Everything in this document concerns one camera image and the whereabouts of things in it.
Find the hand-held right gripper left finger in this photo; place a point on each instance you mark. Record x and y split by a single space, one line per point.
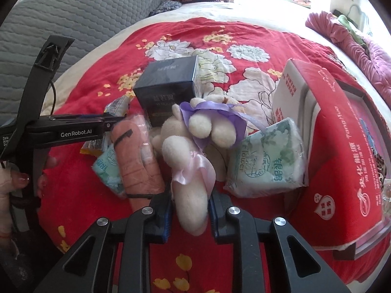
165 229

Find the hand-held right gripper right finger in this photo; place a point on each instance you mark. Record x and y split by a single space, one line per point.
213 216

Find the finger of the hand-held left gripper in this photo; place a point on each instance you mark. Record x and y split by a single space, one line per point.
110 126
91 116

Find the yellow snack packet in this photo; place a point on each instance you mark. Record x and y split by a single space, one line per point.
117 105

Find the teddy bear with pink dress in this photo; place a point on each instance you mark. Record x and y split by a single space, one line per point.
189 189

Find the small green tissue pack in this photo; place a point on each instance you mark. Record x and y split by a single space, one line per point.
107 171

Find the large green tissue pack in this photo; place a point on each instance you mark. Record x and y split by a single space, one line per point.
265 158

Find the teddy bear with purple dress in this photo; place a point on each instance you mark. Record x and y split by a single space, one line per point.
210 128

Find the person's left hand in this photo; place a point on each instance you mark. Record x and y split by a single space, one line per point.
18 178

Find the dark cardboard box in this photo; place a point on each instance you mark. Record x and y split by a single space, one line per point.
165 97

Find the grey quilted headboard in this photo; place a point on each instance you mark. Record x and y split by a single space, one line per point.
76 15

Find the dark patterned pillow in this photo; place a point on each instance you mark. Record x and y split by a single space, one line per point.
168 6

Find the red tissue box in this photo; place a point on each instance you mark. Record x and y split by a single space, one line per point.
336 158

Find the red floral blanket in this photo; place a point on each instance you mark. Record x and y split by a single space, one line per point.
250 33

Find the cream bed sheet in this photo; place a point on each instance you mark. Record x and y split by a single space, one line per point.
244 6

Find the pink quilt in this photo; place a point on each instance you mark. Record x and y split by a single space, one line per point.
375 55

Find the green cloth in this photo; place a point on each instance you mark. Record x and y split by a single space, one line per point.
351 27

